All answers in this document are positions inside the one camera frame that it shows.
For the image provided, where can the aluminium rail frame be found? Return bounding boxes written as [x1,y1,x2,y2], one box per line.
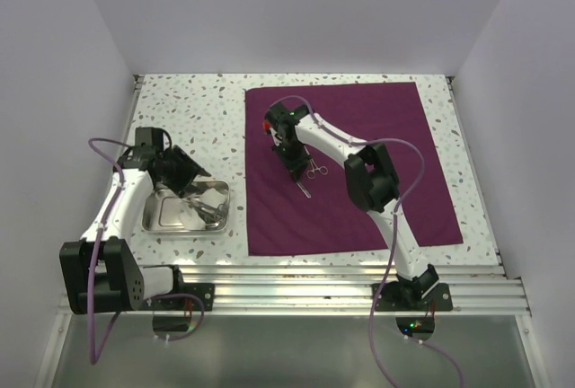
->
[119,74,529,317]

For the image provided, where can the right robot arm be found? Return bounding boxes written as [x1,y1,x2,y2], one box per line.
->
[264,100,439,310]

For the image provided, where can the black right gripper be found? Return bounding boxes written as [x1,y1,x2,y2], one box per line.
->
[271,139,312,179]

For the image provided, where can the purple cloth mat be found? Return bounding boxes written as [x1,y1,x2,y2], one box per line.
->
[245,83,464,256]

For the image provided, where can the steel forceps ring handles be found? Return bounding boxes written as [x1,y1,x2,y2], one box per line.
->
[306,159,328,180]

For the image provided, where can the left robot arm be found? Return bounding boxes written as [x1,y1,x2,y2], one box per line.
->
[59,145,210,314]

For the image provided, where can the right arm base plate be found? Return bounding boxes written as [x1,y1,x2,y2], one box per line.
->
[371,281,454,313]

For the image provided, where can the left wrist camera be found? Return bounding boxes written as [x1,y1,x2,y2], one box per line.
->
[134,127,173,153]

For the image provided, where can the stainless steel tray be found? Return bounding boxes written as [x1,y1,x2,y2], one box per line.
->
[142,180,230,234]

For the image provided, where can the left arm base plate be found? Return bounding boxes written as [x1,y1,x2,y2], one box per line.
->
[137,283,216,312]

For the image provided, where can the steel tweezers long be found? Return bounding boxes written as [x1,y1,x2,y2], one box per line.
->
[296,181,312,199]

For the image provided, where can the steel scissors ring handles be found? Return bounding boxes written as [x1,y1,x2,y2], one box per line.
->
[188,199,227,223]

